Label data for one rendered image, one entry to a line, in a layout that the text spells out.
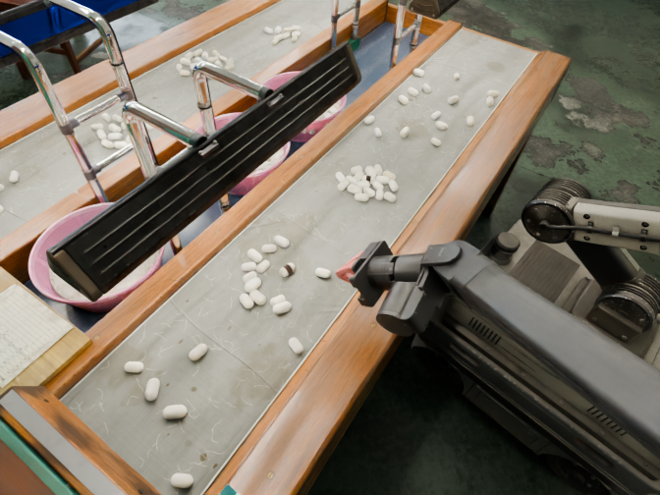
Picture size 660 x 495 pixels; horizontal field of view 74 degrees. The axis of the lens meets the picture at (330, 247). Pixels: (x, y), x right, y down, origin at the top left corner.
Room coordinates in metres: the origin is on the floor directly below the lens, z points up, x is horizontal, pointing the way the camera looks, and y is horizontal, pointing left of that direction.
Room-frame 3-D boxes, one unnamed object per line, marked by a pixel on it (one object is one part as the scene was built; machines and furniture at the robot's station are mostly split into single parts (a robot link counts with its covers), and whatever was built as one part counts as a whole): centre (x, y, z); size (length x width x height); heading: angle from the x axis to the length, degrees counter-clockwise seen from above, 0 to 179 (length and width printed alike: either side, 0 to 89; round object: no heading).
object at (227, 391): (0.89, -0.12, 0.73); 1.81 x 0.30 x 0.02; 150
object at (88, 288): (0.54, 0.15, 1.08); 0.62 x 0.08 x 0.07; 150
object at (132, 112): (0.59, 0.22, 0.90); 0.20 x 0.19 x 0.45; 150
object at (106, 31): (0.79, 0.57, 0.90); 0.20 x 0.19 x 0.45; 150
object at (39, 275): (0.54, 0.48, 0.72); 0.27 x 0.27 x 0.10
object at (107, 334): (0.98, 0.04, 0.71); 1.81 x 0.05 x 0.11; 150
